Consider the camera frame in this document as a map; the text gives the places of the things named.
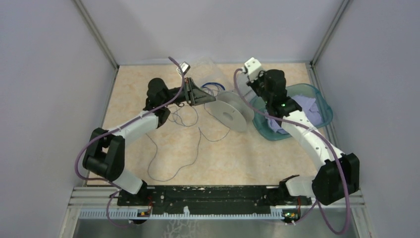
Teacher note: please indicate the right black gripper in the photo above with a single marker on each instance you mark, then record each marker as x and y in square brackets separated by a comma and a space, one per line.
[253, 83]

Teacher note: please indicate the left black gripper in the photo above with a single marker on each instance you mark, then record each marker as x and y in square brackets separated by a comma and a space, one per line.
[196, 95]

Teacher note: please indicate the white perforated cable spool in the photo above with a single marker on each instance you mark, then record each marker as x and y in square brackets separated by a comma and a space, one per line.
[231, 111]

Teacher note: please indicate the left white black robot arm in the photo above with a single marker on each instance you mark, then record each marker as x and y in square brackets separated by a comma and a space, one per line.
[105, 153]

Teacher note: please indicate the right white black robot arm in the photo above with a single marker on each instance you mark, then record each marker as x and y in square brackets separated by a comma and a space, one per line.
[337, 173]

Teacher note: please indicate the grey towel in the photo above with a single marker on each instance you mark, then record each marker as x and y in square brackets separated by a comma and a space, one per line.
[245, 90]

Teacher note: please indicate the teal plastic basin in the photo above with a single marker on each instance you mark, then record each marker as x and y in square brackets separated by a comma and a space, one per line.
[260, 122]

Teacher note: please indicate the clear plastic container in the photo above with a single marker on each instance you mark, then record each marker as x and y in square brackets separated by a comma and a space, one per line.
[205, 72]

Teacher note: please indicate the lavender cloth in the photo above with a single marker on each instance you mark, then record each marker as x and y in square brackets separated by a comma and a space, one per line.
[309, 107]

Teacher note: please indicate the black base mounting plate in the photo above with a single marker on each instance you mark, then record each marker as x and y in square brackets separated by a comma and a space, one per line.
[211, 200]

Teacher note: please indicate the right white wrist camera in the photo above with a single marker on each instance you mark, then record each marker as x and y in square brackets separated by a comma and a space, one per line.
[252, 69]

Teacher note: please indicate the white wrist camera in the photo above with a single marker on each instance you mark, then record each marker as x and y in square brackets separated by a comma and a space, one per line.
[183, 68]
[252, 69]

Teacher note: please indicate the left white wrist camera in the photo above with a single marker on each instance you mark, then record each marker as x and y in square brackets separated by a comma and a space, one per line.
[183, 68]

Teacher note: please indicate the white slotted cable duct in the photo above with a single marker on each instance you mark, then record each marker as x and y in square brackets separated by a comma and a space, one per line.
[135, 214]

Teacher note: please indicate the aluminium frame rail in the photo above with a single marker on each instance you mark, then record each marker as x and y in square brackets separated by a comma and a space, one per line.
[328, 195]

